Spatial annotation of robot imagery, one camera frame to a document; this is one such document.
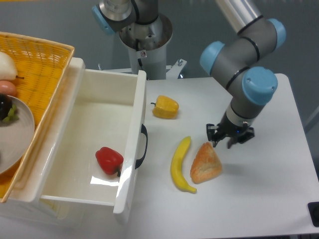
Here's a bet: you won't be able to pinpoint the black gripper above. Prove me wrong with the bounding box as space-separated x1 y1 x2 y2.
206 117 255 149

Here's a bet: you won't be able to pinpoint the white top drawer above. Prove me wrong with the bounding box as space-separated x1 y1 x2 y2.
41 69 148 219

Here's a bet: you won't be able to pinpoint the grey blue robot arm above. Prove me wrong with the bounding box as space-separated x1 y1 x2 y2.
92 0 286 146

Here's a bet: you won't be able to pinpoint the white drawer cabinet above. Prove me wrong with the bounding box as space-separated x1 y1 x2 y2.
0 58 129 225

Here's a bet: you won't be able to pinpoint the triangular puff pastry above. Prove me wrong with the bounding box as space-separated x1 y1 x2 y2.
190 142 223 184

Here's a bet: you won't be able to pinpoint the yellow banana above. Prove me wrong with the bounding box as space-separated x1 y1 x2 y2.
170 136 197 194

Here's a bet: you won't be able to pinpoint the yellow bell pepper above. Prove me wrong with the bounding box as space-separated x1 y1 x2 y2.
151 95 179 120

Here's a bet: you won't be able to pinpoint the black corner object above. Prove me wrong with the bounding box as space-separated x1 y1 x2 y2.
308 202 319 228

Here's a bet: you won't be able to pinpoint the red bell pepper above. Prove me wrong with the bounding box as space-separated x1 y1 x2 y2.
95 147 124 177

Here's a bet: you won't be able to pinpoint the yellow wicker basket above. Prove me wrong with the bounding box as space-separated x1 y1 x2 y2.
0 32 75 203

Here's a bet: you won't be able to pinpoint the grey plate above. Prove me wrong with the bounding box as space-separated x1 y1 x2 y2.
0 97 35 173

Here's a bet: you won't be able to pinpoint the dark purple grapes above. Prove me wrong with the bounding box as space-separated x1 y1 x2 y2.
0 93 18 123

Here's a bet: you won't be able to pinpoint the white pear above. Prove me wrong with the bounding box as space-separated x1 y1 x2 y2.
0 52 24 81

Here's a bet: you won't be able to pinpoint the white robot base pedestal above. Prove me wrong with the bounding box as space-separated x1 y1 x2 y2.
119 13 187 80

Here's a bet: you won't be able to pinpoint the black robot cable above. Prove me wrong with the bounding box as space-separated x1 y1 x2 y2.
135 39 145 73

